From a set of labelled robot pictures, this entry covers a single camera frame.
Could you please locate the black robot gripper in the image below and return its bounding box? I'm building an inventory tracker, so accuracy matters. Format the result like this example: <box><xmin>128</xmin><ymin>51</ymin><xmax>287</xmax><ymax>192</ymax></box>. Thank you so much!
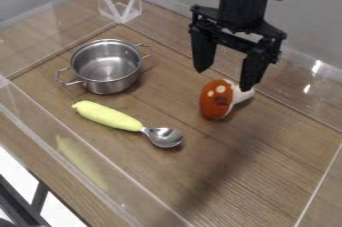
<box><xmin>189</xmin><ymin>0</ymin><xmax>285</xmax><ymax>92</ymax></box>

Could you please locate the red and white toy mushroom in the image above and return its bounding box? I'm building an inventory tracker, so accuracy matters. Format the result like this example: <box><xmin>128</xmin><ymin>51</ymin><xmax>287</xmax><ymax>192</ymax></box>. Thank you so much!
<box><xmin>199</xmin><ymin>79</ymin><xmax>255</xmax><ymax>120</ymax></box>

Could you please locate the silver metal pot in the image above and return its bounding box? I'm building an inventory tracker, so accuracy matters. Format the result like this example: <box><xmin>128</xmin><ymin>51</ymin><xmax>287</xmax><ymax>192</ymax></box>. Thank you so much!
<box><xmin>54</xmin><ymin>39</ymin><xmax>150</xmax><ymax>95</ymax></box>

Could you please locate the spoon with yellow handle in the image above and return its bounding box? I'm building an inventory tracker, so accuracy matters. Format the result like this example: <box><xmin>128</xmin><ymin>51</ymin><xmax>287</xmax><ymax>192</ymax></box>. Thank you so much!
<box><xmin>72</xmin><ymin>101</ymin><xmax>183</xmax><ymax>148</ymax></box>

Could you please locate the black metal table frame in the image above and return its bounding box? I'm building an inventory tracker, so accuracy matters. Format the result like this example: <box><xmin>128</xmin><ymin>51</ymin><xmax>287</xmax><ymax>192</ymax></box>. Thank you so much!
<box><xmin>0</xmin><ymin>175</ymin><xmax>50</xmax><ymax>227</ymax></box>

